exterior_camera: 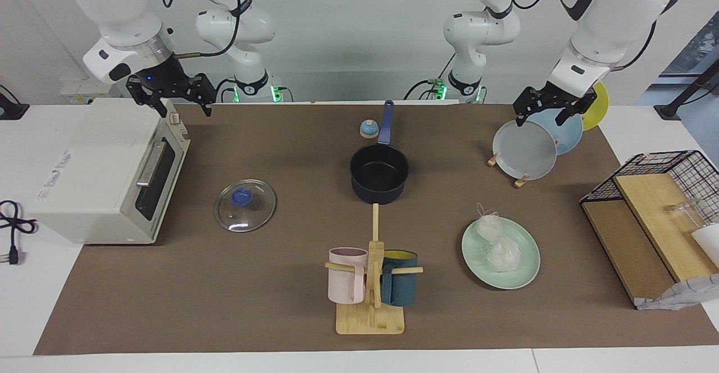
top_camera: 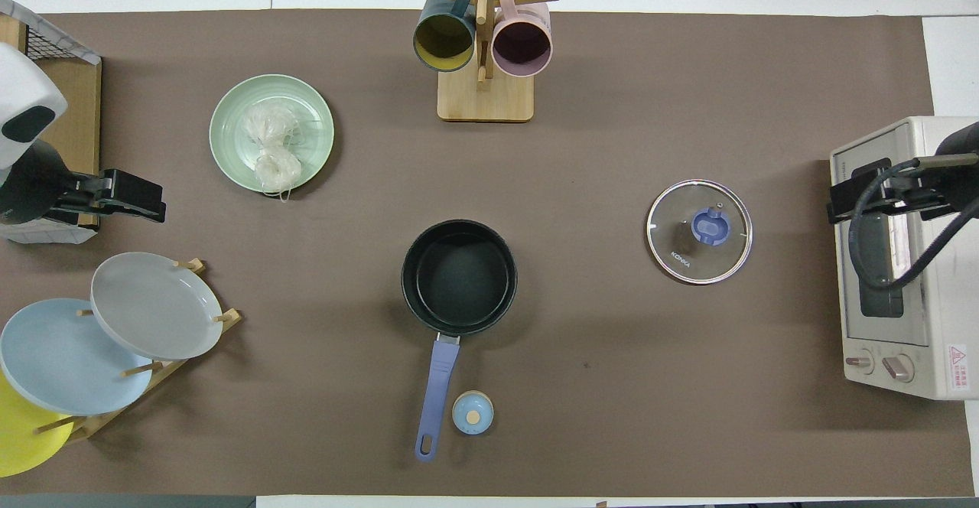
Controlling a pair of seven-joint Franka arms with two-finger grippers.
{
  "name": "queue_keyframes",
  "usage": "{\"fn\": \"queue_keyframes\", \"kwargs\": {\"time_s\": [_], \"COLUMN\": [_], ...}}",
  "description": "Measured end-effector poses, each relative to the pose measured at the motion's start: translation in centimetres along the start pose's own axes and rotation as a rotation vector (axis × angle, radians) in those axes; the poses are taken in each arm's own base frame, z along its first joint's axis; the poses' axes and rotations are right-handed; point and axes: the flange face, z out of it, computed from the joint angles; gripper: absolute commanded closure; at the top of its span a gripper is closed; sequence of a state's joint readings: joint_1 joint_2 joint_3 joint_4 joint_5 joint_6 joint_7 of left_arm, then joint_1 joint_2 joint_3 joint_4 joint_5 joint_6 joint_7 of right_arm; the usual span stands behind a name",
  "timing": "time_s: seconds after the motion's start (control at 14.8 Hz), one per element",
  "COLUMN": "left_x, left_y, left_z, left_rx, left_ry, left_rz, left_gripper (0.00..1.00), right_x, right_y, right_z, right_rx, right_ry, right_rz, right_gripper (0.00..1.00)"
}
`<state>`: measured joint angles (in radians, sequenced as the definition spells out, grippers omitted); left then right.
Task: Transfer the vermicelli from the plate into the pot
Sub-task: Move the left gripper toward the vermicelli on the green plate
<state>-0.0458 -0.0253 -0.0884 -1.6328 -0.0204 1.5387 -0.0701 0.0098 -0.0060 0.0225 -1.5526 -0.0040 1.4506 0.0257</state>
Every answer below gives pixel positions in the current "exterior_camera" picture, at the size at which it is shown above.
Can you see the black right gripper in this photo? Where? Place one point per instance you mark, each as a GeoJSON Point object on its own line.
{"type": "Point", "coordinates": [168, 81]}

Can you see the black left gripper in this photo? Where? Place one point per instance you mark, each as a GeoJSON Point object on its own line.
{"type": "Point", "coordinates": [547, 99]}

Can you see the glass lid with blue knob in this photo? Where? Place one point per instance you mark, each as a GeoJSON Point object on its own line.
{"type": "Point", "coordinates": [245, 205]}

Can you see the white vermicelli bundle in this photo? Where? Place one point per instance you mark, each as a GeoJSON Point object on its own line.
{"type": "Point", "coordinates": [500, 249]}

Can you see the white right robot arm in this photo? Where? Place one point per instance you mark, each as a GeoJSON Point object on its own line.
{"type": "Point", "coordinates": [123, 2]}

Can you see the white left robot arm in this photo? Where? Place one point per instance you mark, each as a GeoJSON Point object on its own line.
{"type": "Point", "coordinates": [612, 8]}

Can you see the light blue plate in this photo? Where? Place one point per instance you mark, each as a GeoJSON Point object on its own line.
{"type": "Point", "coordinates": [570, 134]}

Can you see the grey plate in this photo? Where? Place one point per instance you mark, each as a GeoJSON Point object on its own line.
{"type": "Point", "coordinates": [525, 151]}

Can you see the yellow plate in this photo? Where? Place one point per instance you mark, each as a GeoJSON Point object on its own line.
{"type": "Point", "coordinates": [600, 109]}

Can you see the wooden plate rack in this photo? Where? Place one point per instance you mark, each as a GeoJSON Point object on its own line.
{"type": "Point", "coordinates": [520, 182]}

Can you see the green plate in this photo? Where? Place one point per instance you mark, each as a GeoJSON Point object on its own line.
{"type": "Point", "coordinates": [525, 260]}

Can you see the white socket box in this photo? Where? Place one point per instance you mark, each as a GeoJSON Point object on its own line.
{"type": "Point", "coordinates": [84, 89]}

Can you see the beige toaster oven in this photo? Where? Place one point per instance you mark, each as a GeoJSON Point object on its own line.
{"type": "Point", "coordinates": [95, 171]}

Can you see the black stand foot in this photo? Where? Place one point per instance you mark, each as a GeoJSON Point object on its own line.
{"type": "Point", "coordinates": [668, 110]}

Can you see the wooden shelf box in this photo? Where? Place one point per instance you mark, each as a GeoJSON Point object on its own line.
{"type": "Point", "coordinates": [651, 210]}

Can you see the clear glass cup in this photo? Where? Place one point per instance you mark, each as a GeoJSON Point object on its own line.
{"type": "Point", "coordinates": [682, 213]}

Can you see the black table clamp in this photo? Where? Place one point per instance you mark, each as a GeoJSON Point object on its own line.
{"type": "Point", "coordinates": [11, 112]}

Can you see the small blue cup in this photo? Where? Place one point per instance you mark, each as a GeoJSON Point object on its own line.
{"type": "Point", "coordinates": [369, 130]}

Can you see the brown table mat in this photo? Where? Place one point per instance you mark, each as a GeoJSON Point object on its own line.
{"type": "Point", "coordinates": [281, 283]}

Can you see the dark teal mug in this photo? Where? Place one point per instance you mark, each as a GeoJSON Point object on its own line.
{"type": "Point", "coordinates": [401, 286]}

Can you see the grey patterned bag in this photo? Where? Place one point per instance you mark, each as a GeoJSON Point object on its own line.
{"type": "Point", "coordinates": [679, 294]}

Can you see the pink mug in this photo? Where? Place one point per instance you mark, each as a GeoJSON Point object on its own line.
{"type": "Point", "coordinates": [345, 280]}

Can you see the wooden mug tree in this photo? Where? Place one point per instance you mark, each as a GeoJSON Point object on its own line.
{"type": "Point", "coordinates": [371, 319]}

